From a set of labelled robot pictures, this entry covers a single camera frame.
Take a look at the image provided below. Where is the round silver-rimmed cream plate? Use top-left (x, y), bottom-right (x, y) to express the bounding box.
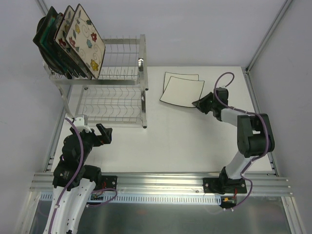
top-left (36, 17), bottom-right (64, 75)

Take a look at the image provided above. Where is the cream floral square plate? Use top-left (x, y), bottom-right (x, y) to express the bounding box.
top-left (54, 5), bottom-right (85, 78)

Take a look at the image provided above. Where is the dark square teal-centre plate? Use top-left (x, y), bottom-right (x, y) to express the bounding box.
top-left (33, 7), bottom-right (61, 69)

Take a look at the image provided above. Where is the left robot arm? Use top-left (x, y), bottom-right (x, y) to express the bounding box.
top-left (43, 124), bottom-right (113, 234)

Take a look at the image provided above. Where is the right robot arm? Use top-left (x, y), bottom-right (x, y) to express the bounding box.
top-left (192, 87), bottom-right (275, 195)

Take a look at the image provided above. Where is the stainless steel dish rack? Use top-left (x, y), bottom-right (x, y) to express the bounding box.
top-left (43, 34), bottom-right (149, 128)

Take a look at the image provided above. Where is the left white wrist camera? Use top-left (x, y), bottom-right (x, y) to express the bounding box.
top-left (73, 115), bottom-right (93, 133)

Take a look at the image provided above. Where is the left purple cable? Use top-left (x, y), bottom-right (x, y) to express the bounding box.
top-left (47, 118), bottom-right (119, 234)

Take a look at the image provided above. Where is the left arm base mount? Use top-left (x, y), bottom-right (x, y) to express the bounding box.
top-left (100, 175), bottom-right (118, 189)

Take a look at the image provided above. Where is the aluminium frame rail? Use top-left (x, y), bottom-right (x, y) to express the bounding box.
top-left (29, 170), bottom-right (293, 197)

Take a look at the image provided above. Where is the white slotted cable duct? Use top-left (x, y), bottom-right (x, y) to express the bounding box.
top-left (39, 192), bottom-right (222, 205)

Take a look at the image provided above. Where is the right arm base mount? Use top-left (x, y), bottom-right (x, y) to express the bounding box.
top-left (203, 177), bottom-right (247, 195)

